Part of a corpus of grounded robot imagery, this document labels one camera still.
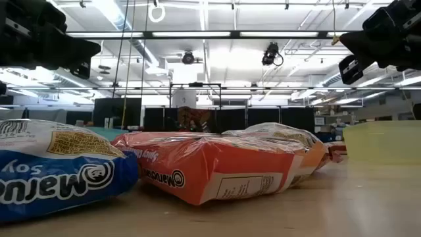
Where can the orange Maruchan chicken noodle pack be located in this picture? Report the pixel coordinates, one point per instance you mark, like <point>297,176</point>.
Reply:
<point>210,164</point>
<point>279,131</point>

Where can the blue Maruchan soy noodle pack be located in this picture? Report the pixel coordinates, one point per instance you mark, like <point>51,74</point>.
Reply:
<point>65,177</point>

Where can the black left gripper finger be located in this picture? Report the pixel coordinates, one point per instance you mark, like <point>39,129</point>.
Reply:
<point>77,56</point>
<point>79,44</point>

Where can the red Maruchan beef noodle pack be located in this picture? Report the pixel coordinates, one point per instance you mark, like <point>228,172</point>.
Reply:
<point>337,151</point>

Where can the yellow plastic bin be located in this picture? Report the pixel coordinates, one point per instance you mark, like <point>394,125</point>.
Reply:
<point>381,141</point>

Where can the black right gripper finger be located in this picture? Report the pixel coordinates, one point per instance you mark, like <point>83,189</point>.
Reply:
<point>355,39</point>
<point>359,50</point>

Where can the white cylindrical tank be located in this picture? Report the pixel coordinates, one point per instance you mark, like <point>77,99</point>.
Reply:
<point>184,98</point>

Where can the black ceiling camera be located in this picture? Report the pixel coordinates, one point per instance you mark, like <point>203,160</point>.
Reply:
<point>270,54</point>

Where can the black metal stand frame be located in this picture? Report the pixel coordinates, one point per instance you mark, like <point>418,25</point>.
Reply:
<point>195,84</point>

